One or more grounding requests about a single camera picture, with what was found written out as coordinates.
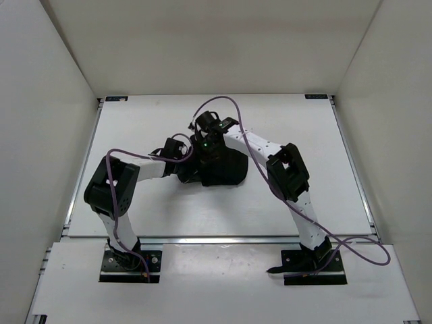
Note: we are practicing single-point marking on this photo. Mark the left blue label sticker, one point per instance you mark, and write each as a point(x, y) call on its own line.
point(116, 98)

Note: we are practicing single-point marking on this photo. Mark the black pleated skirt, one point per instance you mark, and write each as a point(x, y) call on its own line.
point(230, 172)

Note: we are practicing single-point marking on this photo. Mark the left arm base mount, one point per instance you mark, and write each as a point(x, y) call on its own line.
point(114, 270)

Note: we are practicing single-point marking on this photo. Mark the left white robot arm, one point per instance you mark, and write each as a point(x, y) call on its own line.
point(109, 194)

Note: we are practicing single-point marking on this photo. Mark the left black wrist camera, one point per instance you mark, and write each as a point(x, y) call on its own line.
point(173, 149)

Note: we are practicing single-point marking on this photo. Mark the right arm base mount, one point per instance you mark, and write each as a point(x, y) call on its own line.
point(298, 270)

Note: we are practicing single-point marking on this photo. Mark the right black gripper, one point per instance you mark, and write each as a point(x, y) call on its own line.
point(201, 156)

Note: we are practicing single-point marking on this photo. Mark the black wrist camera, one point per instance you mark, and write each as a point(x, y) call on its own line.
point(173, 149)
point(207, 121)

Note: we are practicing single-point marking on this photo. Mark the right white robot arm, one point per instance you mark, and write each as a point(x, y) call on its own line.
point(287, 177)

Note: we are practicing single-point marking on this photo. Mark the blue label sticker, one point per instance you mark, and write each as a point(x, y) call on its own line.
point(116, 98)
point(316, 96)

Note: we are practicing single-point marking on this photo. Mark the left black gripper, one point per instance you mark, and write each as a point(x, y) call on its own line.
point(190, 174)

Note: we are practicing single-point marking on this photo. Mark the right blue label sticker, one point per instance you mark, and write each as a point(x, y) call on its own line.
point(316, 96)

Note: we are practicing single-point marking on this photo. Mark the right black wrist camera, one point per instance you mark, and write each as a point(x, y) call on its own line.
point(207, 121)

